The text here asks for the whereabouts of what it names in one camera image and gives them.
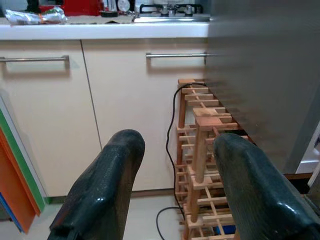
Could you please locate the black floor cable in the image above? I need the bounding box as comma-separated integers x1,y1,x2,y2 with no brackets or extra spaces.
156,83,208,240

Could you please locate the green board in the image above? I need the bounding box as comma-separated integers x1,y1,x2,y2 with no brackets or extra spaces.
0,93,47,212

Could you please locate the red box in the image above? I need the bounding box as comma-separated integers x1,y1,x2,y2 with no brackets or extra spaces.
61,0,104,16

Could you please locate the cream kitchen cabinet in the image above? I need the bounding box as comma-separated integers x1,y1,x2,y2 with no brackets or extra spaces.
0,21,211,201

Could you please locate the steel gas stove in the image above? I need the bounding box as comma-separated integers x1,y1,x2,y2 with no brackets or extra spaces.
133,3,211,24

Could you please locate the metal cabinet handle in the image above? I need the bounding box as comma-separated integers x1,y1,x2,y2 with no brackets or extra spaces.
0,55,71,72
145,51,216,66

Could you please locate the orange board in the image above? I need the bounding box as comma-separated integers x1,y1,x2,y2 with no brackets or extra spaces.
0,128,41,235

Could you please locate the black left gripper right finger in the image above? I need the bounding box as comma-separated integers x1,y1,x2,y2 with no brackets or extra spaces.
213,132,320,240

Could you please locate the small white clock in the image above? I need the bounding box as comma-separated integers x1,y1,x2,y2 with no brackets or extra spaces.
116,0,131,13

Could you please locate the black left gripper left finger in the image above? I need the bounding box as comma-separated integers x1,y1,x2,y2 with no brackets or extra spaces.
47,129,146,240

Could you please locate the wooden slatted rack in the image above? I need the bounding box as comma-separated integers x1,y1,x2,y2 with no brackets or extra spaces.
174,78,312,240

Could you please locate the green snack packet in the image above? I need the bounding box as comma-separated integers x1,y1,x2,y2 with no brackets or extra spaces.
4,6,69,27

